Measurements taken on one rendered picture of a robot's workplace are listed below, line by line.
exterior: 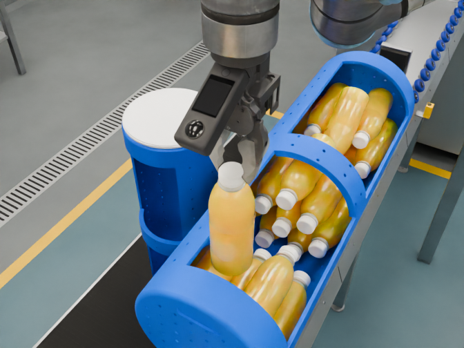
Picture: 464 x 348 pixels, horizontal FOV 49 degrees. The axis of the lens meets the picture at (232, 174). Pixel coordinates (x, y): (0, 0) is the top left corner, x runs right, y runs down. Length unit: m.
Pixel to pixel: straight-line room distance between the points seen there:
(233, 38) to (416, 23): 1.77
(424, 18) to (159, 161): 1.38
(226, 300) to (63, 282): 1.68
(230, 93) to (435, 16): 1.84
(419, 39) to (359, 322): 1.17
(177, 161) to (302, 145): 0.45
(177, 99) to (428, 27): 1.16
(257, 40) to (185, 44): 3.35
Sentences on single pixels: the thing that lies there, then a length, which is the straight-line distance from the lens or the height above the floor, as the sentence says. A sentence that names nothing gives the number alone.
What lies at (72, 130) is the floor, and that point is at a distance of 3.23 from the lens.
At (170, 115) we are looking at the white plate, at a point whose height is 1.04.
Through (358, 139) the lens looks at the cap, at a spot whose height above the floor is 1.12.
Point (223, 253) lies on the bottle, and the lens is 0.83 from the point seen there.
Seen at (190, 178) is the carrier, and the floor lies 0.90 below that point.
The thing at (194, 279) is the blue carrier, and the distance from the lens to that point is 0.86.
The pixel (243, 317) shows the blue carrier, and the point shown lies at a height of 1.22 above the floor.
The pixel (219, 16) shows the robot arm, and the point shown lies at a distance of 0.58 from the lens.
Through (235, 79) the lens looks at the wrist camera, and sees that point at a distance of 0.63.
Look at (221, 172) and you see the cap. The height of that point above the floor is 1.43.
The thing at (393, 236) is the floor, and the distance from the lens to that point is 2.62.
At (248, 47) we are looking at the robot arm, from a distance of 0.59.
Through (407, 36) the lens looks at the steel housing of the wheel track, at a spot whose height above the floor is 0.93.
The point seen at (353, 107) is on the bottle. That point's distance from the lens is 1.30.
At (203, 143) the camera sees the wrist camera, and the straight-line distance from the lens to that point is 0.60.
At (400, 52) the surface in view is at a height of 1.08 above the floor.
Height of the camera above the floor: 1.94
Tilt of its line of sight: 44 degrees down
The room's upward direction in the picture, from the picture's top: straight up
